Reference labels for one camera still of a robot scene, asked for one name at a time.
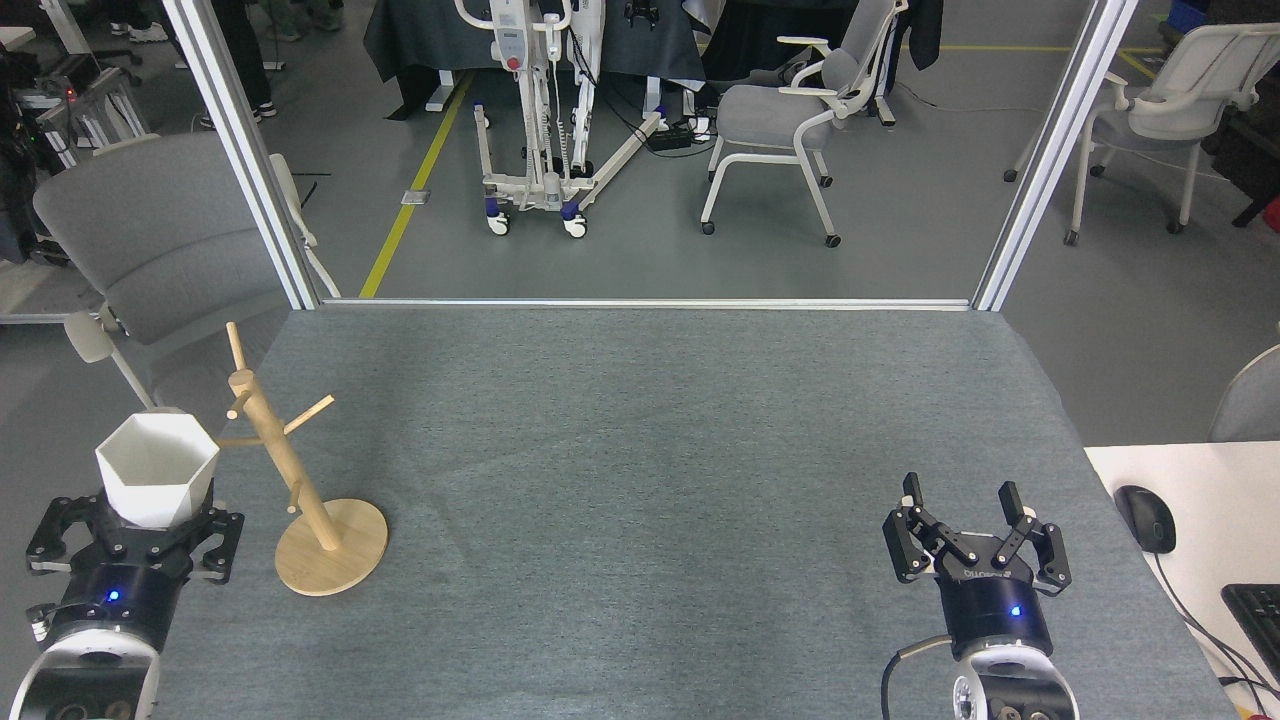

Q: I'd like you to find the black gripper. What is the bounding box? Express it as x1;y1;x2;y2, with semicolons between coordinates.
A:
883;472;1073;663
26;494;246;658

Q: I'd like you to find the white hexagonal cup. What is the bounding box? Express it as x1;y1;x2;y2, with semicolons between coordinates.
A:
95;408;221;530

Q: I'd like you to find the wooden cup rack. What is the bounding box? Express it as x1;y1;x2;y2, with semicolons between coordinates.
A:
213;321;389;598

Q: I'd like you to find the black computer mouse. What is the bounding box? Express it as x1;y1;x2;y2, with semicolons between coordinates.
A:
1114;485;1178;555

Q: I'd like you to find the white desk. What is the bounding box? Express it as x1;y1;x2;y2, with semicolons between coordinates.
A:
1085;441;1280;720

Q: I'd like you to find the black keyboard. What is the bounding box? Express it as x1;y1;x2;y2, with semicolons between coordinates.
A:
1222;583;1280;687

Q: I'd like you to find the grey chair backrest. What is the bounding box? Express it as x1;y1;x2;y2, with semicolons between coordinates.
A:
1207;344;1280;444

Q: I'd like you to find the person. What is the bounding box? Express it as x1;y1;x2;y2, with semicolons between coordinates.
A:
175;0;280;130

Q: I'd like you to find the white stand on wheels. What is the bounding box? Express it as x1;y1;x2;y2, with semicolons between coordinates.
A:
455;0;667;239

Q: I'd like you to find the black cloth covered table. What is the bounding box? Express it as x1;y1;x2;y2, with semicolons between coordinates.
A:
362;0;708;122

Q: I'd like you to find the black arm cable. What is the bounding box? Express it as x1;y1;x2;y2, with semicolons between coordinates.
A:
880;634;953;720

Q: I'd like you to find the black mouse cable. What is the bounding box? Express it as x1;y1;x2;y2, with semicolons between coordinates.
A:
1150;550;1280;704

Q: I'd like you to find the grey chair with cream frame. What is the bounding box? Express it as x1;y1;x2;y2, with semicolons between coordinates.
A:
33;132;341;476

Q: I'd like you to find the silver aluminium post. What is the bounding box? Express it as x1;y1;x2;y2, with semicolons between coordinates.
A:
971;0;1142;313
161;0;324;312

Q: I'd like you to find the silver table edge rail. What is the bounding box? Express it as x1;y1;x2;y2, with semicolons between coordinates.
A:
319;296;974;312

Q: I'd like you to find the grey office chair white frame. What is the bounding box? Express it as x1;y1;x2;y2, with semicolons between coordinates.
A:
700;0;909;249
1004;22;1280;248

